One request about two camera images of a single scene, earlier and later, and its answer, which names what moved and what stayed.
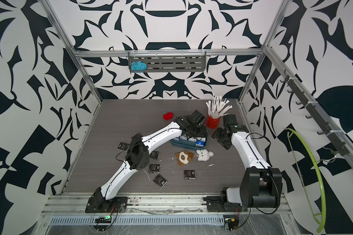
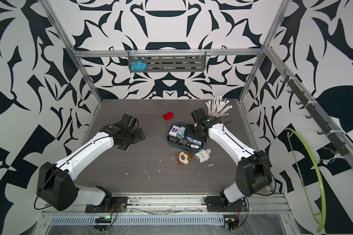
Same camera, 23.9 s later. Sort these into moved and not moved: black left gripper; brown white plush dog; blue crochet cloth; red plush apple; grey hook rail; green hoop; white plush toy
Moved: black left gripper
Not moved: red plush apple; grey hook rail; brown white plush dog; green hoop; white plush toy; blue crochet cloth
